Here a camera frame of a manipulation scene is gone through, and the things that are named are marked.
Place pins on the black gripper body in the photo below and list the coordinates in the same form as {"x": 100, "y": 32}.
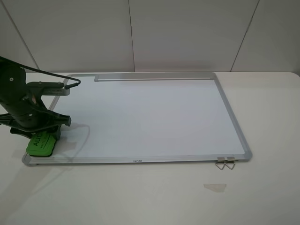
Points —
{"x": 26, "y": 111}

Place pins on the left metal hanging clip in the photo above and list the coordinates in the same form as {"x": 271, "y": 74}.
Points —
{"x": 220, "y": 163}

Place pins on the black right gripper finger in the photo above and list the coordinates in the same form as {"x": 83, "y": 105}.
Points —
{"x": 55, "y": 123}

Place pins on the clear tape piece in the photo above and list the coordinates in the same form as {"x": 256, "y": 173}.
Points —
{"x": 218, "y": 188}

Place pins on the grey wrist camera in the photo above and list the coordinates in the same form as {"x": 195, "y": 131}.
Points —
{"x": 48, "y": 88}

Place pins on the aluminium framed whiteboard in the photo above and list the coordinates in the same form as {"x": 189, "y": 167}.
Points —
{"x": 150, "y": 117}

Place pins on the right metal hanging clip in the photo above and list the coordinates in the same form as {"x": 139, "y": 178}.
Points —
{"x": 230, "y": 163}

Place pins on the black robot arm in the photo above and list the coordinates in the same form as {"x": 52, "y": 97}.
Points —
{"x": 13, "y": 78}

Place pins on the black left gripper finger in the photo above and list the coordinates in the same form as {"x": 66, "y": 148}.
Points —
{"x": 28, "y": 133}

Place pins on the metal hanging clip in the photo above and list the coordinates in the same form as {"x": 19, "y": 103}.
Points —
{"x": 230, "y": 163}
{"x": 220, "y": 163}

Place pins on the green whiteboard eraser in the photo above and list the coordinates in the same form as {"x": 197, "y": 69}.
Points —
{"x": 41, "y": 145}

